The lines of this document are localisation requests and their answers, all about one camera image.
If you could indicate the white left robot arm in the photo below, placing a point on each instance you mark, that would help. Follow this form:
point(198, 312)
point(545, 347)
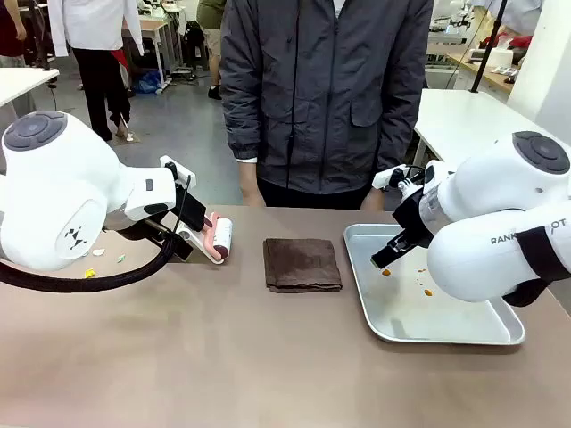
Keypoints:
point(49, 191)

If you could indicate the white side table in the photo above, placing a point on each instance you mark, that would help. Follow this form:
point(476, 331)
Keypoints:
point(459, 120)

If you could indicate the white folded stand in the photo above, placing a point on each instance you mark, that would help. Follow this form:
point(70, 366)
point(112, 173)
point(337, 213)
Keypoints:
point(192, 238)

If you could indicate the person's grey zip jacket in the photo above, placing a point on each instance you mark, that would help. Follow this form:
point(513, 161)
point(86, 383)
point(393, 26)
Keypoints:
point(325, 89)

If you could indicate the wooden background desk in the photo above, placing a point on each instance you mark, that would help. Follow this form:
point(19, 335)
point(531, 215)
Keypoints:
point(490, 76)

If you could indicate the bystander in olive shirt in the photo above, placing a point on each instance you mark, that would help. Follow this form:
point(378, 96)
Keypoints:
point(213, 40)

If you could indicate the brown cloth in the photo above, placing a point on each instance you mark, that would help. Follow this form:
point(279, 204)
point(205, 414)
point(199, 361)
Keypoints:
point(301, 265)

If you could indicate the bystander in white coat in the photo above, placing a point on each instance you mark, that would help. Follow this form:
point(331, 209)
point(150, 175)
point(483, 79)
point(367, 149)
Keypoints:
point(98, 67)

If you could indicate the person's black trousers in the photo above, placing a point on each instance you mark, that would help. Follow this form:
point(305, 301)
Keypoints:
point(312, 196)

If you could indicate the yellow paper scrap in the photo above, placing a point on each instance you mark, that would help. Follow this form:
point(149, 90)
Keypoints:
point(89, 273)

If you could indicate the black stand pole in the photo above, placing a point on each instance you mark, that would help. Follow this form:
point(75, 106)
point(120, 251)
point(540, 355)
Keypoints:
point(488, 44)

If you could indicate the silver metal tray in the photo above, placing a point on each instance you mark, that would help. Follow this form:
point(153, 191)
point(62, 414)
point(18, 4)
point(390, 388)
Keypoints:
point(401, 312)

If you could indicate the pink white lint roller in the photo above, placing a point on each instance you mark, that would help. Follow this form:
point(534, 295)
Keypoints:
point(221, 236)

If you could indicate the red cloth bundle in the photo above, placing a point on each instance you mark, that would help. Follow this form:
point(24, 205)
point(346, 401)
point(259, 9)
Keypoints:
point(521, 42)

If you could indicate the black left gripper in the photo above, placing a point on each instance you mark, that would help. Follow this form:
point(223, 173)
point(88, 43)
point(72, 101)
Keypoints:
point(192, 209)

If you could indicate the small orange sauce spots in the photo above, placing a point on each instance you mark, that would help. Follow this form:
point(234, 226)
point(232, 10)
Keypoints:
point(421, 270)

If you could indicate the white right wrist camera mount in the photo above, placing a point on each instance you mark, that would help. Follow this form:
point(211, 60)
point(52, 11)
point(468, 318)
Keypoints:
point(392, 176)

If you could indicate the bystander in dark red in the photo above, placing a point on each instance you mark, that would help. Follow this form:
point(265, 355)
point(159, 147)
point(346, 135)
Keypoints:
point(11, 31)

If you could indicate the background desk with white frame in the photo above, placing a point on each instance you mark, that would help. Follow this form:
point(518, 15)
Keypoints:
point(156, 31)

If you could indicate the white table with pole base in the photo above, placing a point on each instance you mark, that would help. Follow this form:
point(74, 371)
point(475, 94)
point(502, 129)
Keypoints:
point(22, 82)

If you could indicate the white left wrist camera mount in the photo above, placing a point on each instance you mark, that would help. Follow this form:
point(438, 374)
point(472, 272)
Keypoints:
point(176, 167)

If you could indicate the blue plastic bag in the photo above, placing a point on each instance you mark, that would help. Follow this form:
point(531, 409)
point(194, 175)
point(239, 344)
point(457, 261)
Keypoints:
point(147, 82)

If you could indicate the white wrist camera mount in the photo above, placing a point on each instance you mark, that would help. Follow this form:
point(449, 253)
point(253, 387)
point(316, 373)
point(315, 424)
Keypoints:
point(392, 176)
point(176, 167)

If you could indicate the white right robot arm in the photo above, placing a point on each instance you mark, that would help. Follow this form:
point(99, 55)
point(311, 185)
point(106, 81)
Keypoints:
point(486, 223)

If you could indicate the white paper scrap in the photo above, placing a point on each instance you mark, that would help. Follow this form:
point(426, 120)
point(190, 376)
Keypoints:
point(98, 252)

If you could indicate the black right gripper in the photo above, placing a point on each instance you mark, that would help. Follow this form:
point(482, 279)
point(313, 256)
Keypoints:
point(412, 218)

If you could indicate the person's right hand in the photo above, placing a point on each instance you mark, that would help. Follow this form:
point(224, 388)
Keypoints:
point(252, 191)

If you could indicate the person's left hand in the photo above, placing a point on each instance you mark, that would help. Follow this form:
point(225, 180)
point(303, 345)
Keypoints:
point(372, 200)

